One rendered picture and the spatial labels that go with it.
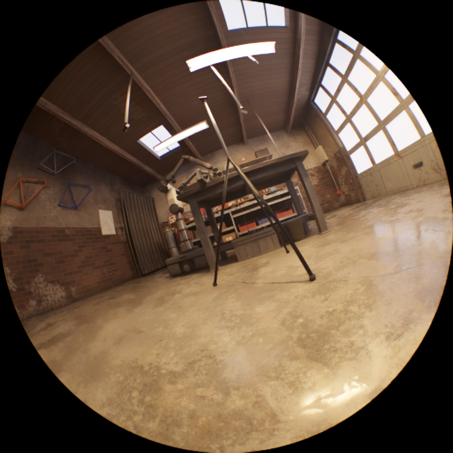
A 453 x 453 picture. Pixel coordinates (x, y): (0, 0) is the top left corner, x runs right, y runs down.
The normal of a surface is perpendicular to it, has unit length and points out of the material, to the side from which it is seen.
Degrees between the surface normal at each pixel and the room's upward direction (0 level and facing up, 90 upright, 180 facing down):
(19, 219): 90
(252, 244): 90
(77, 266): 90
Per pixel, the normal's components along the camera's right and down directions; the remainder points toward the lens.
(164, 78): 0.30, 0.94
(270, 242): -0.18, 0.00
